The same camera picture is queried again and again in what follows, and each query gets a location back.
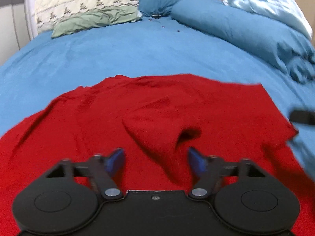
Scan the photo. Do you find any red cloth garment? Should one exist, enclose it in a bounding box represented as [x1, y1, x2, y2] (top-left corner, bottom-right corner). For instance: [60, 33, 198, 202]
[1, 75, 314, 235]

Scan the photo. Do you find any blue rolled duvet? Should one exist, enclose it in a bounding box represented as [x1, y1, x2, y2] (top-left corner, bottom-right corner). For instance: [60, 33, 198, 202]
[171, 0, 314, 84]

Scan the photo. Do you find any blue bed sheet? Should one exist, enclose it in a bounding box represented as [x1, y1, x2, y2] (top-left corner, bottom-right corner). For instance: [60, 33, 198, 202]
[1, 17, 314, 134]

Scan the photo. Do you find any light blue blanket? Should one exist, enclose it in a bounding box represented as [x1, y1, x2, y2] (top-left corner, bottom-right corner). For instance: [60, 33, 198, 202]
[223, 0, 313, 40]

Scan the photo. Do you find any green pillow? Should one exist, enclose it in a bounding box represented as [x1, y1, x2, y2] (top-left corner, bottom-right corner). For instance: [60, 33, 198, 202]
[51, 5, 143, 39]

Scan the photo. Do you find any white grey wardrobe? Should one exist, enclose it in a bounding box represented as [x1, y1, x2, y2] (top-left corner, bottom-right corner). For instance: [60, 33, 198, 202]
[0, 0, 32, 65]

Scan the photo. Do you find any dark blue pillow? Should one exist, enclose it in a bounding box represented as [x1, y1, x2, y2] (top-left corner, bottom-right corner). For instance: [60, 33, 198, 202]
[138, 0, 182, 17]

